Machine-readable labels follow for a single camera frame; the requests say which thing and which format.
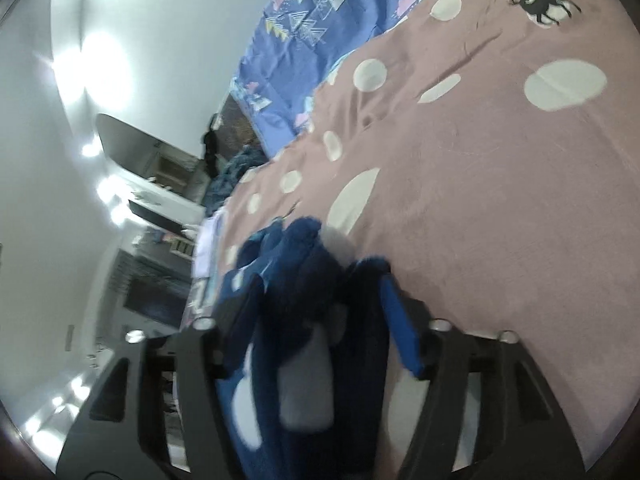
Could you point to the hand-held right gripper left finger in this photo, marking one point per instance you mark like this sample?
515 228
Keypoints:
240 330

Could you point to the arched doorway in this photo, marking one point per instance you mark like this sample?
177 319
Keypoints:
145 160

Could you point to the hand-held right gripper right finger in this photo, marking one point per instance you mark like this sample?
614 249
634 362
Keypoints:
400 330

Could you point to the pink polka-dot blanket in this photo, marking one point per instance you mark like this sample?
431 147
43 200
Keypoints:
475 185

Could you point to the blue tree-patterned pillow cover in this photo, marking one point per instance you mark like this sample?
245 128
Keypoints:
300 50

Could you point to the lavender folded cloth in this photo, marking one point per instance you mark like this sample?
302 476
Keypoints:
210 250

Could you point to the navy star-print fleece robe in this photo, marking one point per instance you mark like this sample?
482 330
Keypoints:
310 310

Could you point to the dark teal fleece blanket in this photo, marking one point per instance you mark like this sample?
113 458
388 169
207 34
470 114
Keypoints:
235 175

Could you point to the dark patterned headboard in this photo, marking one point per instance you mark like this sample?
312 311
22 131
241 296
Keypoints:
240 125

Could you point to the black garment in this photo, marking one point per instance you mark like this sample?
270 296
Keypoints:
211 145

